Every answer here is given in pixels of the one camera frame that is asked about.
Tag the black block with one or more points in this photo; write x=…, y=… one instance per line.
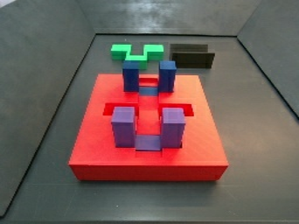
x=191, y=55

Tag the dark blue U block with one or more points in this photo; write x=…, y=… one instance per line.
x=144, y=84

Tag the green zigzag block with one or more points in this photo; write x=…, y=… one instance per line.
x=150, y=53

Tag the purple U block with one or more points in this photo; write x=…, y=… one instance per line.
x=148, y=131

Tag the red slotted board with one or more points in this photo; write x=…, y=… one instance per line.
x=97, y=160

